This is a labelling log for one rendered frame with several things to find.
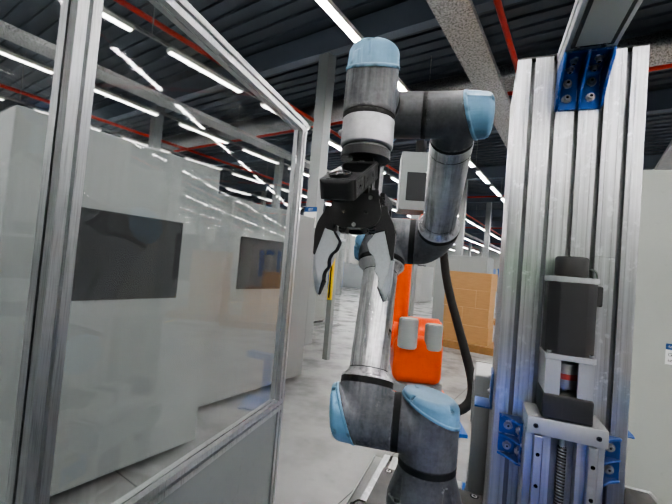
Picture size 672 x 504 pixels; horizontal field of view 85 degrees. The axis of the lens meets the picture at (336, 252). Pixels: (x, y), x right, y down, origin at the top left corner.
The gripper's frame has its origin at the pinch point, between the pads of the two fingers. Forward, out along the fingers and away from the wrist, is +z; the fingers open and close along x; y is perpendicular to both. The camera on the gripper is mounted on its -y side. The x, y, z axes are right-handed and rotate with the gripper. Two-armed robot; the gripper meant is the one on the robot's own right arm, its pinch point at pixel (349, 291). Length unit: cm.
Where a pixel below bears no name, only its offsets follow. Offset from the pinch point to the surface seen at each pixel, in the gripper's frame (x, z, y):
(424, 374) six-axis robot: 10, 94, 340
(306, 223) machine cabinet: 173, -59, 385
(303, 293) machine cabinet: 171, 31, 392
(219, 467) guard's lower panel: 45, 55, 44
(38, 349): 45.3, 13.2, -8.4
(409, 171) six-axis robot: 41, -113, 337
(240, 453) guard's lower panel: 45, 56, 55
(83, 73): 46, -31, -7
